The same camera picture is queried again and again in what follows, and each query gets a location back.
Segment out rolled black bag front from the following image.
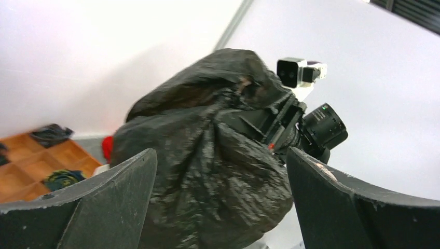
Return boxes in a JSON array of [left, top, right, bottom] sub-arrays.
[[40, 169, 86, 192]]

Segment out rolled black bag left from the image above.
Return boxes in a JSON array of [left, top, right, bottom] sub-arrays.
[[0, 143, 10, 166]]

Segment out rolled black bag back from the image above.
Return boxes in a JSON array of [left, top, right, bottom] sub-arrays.
[[29, 123, 74, 148]]

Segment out black trash bag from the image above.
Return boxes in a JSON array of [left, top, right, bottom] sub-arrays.
[[111, 48, 293, 248]]

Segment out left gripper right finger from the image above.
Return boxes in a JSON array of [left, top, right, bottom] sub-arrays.
[[287, 147, 439, 248]]

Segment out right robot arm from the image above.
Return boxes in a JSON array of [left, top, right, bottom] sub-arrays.
[[235, 96, 348, 163]]

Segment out right aluminium corner post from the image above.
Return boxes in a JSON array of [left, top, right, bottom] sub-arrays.
[[213, 0, 254, 51]]

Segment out red cloth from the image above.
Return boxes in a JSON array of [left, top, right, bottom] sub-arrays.
[[101, 136, 114, 164]]

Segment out white plastic trash bin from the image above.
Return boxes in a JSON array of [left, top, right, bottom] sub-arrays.
[[246, 205, 305, 248]]

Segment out rolled black bag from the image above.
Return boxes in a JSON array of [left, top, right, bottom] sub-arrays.
[[29, 123, 74, 148], [0, 143, 10, 166], [40, 169, 86, 192]]

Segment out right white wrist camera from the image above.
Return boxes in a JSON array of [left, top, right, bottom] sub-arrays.
[[276, 57, 328, 101]]

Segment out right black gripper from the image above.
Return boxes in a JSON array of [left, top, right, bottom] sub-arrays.
[[237, 96, 308, 162]]

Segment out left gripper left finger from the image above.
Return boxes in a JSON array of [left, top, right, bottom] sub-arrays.
[[1, 148, 157, 249]]

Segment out orange compartment tray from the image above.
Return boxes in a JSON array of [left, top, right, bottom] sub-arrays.
[[1, 133, 101, 203]]

